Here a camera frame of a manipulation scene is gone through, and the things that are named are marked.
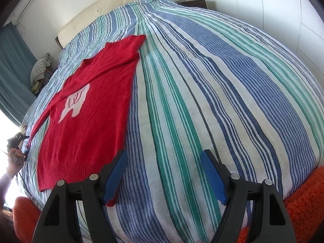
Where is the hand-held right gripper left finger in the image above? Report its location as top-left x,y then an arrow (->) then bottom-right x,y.
32,150 -> 128,243

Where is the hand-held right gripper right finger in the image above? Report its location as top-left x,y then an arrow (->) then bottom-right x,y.
201,149 -> 296,243

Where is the red sweater with white animal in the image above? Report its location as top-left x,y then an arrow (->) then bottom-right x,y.
26,35 -> 147,207

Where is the person's left forearm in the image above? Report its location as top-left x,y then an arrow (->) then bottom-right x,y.
0,167 -> 19,208

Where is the pile of clothes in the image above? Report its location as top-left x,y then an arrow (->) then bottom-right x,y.
30,53 -> 53,95

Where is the person's left hand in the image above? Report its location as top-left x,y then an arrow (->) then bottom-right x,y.
6,148 -> 26,177

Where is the blue curtain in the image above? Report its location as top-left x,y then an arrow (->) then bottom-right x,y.
0,24 -> 38,127

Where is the orange shaggy rug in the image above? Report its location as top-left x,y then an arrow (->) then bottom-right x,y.
13,167 -> 324,243

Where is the striped blue green bedspread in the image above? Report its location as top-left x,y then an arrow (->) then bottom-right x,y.
19,0 -> 322,243

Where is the white air conditioner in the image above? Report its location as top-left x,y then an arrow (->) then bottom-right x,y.
9,0 -> 42,24

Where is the cream padded headboard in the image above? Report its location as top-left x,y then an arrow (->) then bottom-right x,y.
55,0 -> 164,50

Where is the dark wooden nightstand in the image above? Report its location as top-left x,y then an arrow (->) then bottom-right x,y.
177,0 -> 208,10

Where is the white wardrobe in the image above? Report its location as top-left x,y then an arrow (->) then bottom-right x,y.
202,0 -> 324,56

